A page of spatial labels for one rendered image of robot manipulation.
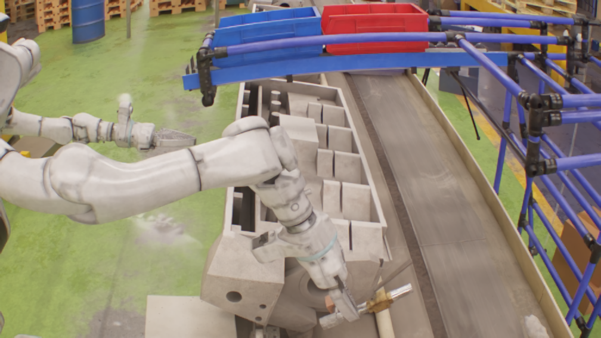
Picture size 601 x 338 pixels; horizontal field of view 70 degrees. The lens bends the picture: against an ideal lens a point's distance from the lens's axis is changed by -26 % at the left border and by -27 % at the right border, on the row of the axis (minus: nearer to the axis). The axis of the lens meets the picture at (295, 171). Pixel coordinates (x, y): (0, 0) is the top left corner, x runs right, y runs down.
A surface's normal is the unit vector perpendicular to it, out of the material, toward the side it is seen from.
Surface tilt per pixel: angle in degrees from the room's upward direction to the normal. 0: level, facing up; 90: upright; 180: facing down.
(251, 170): 54
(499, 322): 0
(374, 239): 22
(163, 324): 0
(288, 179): 7
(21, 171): 32
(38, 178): 37
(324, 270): 47
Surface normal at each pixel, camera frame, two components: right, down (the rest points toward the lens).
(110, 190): 0.45, -0.19
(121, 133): 0.13, -0.04
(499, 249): 0.00, -0.89
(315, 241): 0.69, 0.04
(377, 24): 0.05, 0.51
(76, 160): 0.24, -0.51
